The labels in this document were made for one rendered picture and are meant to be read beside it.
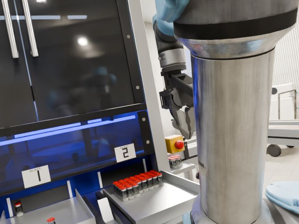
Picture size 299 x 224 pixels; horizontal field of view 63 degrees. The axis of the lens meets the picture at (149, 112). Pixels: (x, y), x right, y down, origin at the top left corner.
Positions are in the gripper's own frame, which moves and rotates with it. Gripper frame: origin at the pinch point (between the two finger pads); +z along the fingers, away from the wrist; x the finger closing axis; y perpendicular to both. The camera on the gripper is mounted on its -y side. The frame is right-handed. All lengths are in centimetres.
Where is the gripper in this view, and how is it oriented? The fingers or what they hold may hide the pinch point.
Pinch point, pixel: (189, 135)
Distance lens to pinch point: 70.6
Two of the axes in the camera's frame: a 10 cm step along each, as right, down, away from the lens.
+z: 1.8, 9.8, 0.4
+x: -8.9, 1.8, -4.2
